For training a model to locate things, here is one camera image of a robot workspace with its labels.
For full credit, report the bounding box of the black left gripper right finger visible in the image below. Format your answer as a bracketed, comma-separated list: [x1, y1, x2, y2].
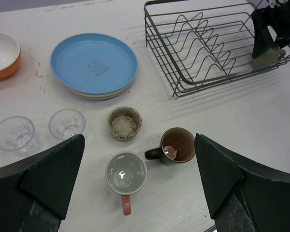
[194, 134, 290, 232]

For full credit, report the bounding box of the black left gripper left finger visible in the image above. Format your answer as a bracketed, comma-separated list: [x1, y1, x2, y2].
[0, 134, 85, 232]

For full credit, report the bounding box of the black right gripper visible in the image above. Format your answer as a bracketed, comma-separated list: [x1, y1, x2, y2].
[251, 0, 290, 59]

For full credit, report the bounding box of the grey green mug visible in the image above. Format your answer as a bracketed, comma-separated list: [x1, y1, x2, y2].
[252, 44, 286, 67]

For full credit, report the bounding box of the clear glass tumbler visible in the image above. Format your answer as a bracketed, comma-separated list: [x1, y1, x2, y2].
[48, 108, 86, 141]
[0, 116, 42, 155]

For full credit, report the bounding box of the black mug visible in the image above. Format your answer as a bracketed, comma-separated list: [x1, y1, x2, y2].
[145, 127, 195, 165]

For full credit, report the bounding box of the pink mug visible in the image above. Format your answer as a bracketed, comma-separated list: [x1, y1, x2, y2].
[105, 151, 147, 216]

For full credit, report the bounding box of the purple plate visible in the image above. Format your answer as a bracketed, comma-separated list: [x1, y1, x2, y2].
[69, 85, 131, 100]

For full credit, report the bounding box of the speckled ceramic cup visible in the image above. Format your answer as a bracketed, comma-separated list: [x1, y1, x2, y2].
[107, 106, 142, 142]

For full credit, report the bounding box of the tan yellow plate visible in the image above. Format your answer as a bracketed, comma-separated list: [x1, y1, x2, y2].
[62, 79, 134, 95]

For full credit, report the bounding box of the blue plate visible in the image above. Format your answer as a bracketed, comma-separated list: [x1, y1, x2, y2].
[50, 33, 138, 94]

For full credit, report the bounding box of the orange bowl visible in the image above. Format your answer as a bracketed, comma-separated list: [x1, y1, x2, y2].
[0, 32, 21, 80]

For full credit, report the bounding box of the dark wire dish rack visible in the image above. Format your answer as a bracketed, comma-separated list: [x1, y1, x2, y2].
[144, 0, 290, 98]

